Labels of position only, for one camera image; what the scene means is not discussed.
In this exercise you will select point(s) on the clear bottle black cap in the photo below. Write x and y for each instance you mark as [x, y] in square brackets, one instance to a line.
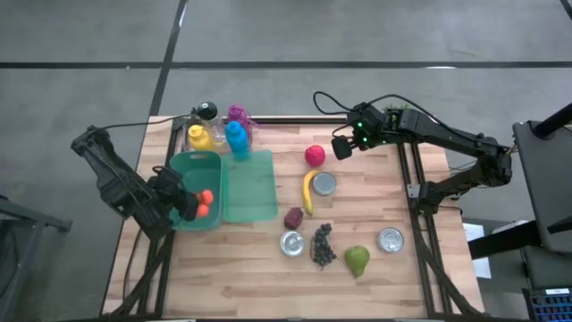
[207, 111]

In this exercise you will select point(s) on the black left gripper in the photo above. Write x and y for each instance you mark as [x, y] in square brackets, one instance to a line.
[172, 197]

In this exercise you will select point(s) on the yellow banana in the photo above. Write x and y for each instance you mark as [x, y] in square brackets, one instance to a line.
[306, 192]

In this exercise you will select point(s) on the silver tin can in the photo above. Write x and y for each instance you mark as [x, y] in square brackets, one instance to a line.
[391, 240]
[292, 243]
[324, 183]

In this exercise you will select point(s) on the blue plastic bottle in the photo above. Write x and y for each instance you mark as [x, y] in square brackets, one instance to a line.
[237, 138]

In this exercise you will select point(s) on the green pear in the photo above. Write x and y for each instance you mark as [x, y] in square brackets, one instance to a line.
[356, 259]

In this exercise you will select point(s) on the orange tangerine cluster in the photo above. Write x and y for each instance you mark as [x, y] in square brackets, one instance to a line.
[206, 197]

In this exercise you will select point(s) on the black aluminium frame rails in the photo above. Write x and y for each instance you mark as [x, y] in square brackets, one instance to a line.
[166, 268]
[426, 286]

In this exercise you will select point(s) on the dark maroon fruit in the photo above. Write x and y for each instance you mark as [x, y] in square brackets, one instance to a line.
[293, 218]

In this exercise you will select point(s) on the teal plastic bin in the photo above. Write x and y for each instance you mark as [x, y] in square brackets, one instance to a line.
[201, 170]

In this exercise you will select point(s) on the magenta plastic bottle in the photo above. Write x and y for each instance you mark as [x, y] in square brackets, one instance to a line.
[237, 114]

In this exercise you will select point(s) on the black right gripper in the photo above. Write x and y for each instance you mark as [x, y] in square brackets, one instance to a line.
[373, 127]

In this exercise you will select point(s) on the yellow mustard bottle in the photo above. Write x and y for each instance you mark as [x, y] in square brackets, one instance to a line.
[199, 138]

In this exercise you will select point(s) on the translucent teal bin lid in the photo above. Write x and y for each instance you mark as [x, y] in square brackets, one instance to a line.
[250, 192]

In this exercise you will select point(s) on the grey metal stand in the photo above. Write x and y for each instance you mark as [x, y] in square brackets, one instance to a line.
[36, 219]

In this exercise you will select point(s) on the dark grape bunch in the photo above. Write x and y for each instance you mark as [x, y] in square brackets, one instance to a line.
[322, 246]

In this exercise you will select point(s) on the red round fruit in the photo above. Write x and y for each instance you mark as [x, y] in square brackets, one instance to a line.
[315, 155]

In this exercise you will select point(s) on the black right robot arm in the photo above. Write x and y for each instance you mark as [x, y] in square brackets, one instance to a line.
[456, 136]

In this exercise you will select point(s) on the long black frame crossbar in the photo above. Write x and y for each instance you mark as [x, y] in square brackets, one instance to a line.
[290, 120]

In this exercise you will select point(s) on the clear plastic container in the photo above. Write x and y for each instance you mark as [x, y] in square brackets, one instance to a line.
[184, 138]

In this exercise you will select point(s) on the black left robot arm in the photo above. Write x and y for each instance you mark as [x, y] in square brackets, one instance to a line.
[120, 188]

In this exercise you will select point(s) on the white paper sheet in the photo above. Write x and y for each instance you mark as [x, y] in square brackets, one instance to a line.
[473, 232]

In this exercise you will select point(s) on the backlit keyboard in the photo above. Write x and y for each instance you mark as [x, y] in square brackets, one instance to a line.
[552, 308]

